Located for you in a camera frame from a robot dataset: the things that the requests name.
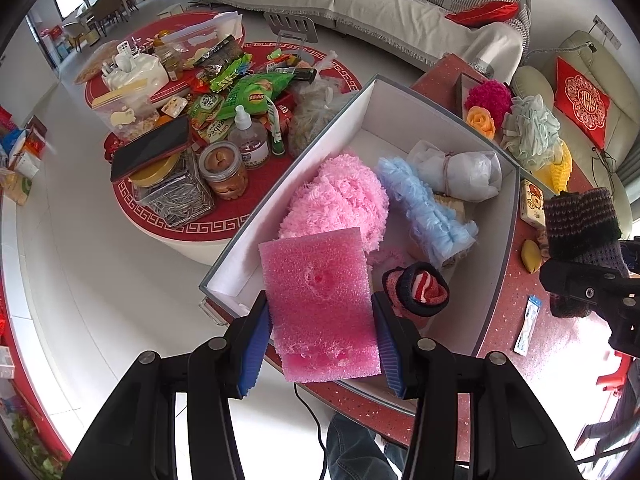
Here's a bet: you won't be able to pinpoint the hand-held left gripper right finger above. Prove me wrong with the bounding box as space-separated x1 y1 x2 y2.
371 291 583 480

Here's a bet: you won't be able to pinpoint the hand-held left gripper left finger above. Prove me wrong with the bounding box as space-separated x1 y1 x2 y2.
60 290 274 480

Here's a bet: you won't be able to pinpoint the dark striped knit sock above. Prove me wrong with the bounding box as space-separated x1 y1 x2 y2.
543 187 632 318

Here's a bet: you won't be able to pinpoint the pink navy striped sock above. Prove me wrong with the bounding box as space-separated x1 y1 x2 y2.
381 261 451 331

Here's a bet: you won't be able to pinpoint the small pink foam sponge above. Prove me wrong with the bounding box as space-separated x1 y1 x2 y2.
257 226 383 385

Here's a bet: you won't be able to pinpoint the blue fluffy cloth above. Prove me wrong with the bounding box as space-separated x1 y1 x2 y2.
375 156 480 270

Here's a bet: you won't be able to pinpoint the pink fluffy cloth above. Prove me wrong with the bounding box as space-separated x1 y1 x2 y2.
277 155 408 273

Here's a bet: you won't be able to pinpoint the white plastic bag bundle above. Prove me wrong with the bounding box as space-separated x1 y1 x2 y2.
406 140 503 203

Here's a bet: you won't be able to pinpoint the white grey storage box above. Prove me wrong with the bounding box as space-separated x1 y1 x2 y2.
199 74 522 401

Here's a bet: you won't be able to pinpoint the yellow soft item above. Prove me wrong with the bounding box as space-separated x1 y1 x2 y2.
521 239 543 275

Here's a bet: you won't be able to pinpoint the red plastic stool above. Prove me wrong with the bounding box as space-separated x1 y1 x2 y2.
595 350 631 391

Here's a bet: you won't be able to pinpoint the small patterned snack box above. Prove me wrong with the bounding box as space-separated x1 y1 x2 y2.
520 180 548 228

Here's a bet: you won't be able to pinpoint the yellow knit item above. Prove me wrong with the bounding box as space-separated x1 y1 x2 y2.
532 140 573 195

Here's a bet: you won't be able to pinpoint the person's blue jeans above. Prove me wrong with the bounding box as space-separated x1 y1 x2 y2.
325 412 416 480

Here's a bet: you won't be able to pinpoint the round red patterned table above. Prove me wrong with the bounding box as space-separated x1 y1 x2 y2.
84 10 363 266

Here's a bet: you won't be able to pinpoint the pale green bath pouf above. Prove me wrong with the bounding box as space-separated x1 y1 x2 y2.
502 95 562 171

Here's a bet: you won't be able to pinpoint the red patterned cushion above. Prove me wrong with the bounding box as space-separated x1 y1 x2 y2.
553 56 612 150

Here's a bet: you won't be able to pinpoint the clear cookie jar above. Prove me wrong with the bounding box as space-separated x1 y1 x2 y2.
198 141 249 201

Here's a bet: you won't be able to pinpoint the cream armchair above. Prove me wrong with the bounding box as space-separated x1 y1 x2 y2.
510 30 633 211

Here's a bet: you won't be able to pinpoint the orange fabric flower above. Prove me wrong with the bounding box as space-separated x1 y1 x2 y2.
466 107 497 140

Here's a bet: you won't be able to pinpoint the clear spray bottle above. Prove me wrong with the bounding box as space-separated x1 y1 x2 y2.
227 105 271 170

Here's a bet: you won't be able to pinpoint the magenta fluffy pom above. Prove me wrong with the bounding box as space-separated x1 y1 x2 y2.
464 80 513 123

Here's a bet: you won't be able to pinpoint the black smartphone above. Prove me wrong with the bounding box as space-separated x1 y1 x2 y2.
110 117 193 183

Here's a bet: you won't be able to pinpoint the grey rectangular tray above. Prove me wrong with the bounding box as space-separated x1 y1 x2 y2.
452 71 558 196

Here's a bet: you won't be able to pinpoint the pile of snack packets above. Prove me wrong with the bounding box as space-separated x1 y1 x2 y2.
165 35 321 161

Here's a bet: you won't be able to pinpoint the green chips bag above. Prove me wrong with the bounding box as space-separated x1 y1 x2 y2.
216 72 286 121

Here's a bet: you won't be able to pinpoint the clear food container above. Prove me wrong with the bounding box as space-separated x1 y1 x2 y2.
90 77 166 141

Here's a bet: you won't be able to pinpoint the plain red cushion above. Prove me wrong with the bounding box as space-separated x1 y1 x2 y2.
444 1 521 28

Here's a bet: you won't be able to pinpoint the white tissue box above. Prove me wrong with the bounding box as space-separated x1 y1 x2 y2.
102 42 171 93

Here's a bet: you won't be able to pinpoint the clear zip bag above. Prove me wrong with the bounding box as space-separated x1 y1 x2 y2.
160 10 246 48

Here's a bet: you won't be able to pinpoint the grey plastic stool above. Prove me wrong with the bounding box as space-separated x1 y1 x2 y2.
262 10 320 46

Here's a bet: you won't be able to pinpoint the beige covered sofa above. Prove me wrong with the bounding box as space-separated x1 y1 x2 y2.
185 0 531 78

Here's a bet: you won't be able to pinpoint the wooden dining chairs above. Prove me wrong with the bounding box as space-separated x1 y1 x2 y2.
62 0 151 53

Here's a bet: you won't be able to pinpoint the black cable on armchair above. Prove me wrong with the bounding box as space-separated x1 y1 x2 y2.
590 147 618 186

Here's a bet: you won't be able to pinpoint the white wall socket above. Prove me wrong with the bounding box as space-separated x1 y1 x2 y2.
592 15 623 51

